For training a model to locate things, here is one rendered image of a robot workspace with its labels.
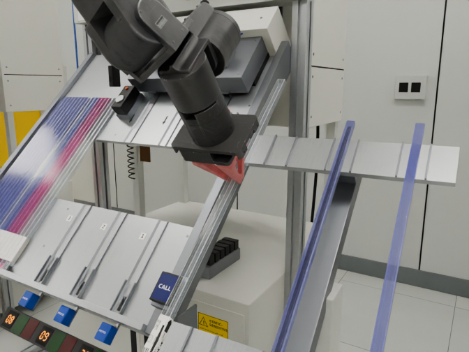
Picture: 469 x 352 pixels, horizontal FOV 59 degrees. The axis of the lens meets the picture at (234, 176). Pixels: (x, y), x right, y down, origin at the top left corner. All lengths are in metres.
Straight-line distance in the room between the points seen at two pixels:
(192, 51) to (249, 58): 0.49
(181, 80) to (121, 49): 0.07
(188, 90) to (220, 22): 0.10
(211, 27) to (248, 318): 0.70
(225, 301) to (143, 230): 0.30
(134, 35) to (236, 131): 0.17
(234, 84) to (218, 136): 0.45
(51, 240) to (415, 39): 2.02
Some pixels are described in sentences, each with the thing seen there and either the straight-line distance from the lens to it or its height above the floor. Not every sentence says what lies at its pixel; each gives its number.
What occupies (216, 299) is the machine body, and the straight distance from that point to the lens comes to 1.05.
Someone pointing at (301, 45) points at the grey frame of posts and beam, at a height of 1.21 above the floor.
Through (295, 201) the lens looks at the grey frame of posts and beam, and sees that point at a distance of 1.08.
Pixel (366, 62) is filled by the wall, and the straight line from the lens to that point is 2.49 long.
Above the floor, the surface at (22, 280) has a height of 0.73.
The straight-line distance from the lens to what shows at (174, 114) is 1.02.
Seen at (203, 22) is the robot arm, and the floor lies 1.19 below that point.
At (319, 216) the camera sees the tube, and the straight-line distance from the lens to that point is 0.63.
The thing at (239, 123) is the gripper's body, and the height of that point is 1.07.
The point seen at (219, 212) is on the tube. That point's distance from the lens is 0.56.
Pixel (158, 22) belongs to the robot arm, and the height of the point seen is 1.18.
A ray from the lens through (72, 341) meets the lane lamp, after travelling 0.85.
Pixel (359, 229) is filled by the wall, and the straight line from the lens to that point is 2.62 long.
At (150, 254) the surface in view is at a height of 0.80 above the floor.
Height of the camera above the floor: 1.11
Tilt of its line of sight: 12 degrees down
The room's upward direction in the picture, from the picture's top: straight up
